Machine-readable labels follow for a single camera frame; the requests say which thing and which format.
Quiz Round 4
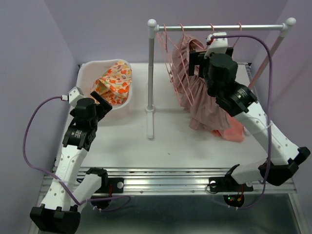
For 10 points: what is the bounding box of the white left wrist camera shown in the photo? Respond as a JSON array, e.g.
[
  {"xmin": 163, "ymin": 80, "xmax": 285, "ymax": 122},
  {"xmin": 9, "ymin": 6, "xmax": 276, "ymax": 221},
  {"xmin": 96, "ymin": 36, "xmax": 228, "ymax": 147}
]
[{"xmin": 68, "ymin": 86, "xmax": 85, "ymax": 108}]

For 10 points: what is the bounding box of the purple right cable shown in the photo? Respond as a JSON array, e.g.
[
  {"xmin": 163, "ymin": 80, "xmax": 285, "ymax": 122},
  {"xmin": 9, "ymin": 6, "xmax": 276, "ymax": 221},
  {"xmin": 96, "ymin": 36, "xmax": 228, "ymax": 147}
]
[{"xmin": 212, "ymin": 34, "xmax": 273, "ymax": 212}]

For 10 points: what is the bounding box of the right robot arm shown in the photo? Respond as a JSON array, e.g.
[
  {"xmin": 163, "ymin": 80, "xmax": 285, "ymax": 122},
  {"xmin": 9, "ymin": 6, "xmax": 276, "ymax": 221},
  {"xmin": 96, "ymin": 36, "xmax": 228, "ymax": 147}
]
[{"xmin": 188, "ymin": 48, "xmax": 311, "ymax": 194}]

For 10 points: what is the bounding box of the white plastic basin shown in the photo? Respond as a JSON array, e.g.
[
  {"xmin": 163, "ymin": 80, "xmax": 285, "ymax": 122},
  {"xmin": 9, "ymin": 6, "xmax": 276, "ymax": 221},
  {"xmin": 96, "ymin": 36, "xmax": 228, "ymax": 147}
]
[{"xmin": 75, "ymin": 58, "xmax": 134, "ymax": 126}]

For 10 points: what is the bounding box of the dusty pink ruffled skirt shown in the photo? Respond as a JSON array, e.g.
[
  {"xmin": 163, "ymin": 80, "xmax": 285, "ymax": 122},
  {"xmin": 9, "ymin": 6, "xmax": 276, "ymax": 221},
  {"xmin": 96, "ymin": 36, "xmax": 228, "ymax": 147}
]
[{"xmin": 174, "ymin": 34, "xmax": 230, "ymax": 132}]

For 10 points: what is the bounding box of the aluminium rail frame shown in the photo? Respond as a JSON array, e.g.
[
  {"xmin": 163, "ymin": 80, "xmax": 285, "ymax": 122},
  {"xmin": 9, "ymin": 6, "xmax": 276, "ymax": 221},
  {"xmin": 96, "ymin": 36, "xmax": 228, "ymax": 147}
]
[{"xmin": 39, "ymin": 62, "xmax": 303, "ymax": 234}]

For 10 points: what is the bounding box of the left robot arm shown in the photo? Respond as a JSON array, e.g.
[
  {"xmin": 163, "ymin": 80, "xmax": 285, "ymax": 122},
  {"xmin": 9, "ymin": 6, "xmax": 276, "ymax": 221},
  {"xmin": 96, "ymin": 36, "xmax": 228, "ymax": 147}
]
[{"xmin": 30, "ymin": 89, "xmax": 112, "ymax": 234}]

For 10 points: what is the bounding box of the coral pink skirt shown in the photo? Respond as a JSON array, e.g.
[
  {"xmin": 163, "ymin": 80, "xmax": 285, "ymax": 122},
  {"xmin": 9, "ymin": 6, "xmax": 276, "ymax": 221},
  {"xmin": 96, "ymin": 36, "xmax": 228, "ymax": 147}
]
[{"xmin": 211, "ymin": 118, "xmax": 244, "ymax": 142}]

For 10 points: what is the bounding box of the white clothes rack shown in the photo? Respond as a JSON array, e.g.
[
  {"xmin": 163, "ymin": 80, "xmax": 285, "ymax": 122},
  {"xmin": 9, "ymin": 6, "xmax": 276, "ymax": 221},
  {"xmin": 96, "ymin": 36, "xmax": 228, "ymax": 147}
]
[{"xmin": 145, "ymin": 18, "xmax": 296, "ymax": 139}]

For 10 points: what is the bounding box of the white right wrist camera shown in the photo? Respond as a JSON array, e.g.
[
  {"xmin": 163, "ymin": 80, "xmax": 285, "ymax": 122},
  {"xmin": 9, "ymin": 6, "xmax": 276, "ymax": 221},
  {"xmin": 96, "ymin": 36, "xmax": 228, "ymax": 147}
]
[{"xmin": 204, "ymin": 32, "xmax": 228, "ymax": 59}]

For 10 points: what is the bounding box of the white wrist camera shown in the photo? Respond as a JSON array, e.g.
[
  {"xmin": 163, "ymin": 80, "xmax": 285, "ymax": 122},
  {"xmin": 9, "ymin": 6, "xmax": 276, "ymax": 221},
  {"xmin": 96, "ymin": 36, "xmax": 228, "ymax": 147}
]
[
  {"xmin": 68, "ymin": 86, "xmax": 85, "ymax": 108},
  {"xmin": 204, "ymin": 32, "xmax": 228, "ymax": 59}
]

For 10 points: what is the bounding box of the floral orange yellow skirt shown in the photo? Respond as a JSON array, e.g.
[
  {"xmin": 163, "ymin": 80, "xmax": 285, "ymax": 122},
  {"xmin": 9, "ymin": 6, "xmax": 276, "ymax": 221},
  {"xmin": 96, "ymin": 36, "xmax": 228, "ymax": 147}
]
[{"xmin": 91, "ymin": 60, "xmax": 132, "ymax": 106}]

